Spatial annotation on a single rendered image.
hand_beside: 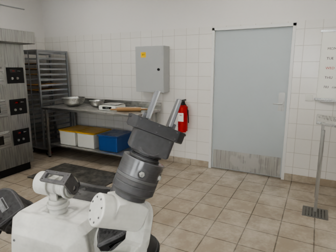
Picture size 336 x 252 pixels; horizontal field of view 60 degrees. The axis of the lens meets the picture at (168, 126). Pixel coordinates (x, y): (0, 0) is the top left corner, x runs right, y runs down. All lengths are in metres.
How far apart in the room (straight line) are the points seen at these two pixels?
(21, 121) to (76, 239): 3.98
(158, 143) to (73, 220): 0.39
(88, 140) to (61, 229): 4.08
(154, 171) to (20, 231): 0.49
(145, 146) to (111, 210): 0.14
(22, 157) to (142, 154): 4.30
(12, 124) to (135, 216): 4.14
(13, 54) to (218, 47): 2.87
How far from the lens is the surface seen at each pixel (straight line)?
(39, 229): 0.90
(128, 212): 0.60
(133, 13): 5.03
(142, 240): 0.63
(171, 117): 0.59
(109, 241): 0.80
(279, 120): 4.24
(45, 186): 0.89
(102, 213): 0.58
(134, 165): 0.57
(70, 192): 0.85
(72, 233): 0.84
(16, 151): 4.76
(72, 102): 5.10
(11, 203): 1.04
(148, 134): 0.57
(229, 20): 4.34
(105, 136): 4.64
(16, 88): 4.67
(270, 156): 4.37
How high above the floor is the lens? 1.52
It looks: 11 degrees down
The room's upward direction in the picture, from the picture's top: straight up
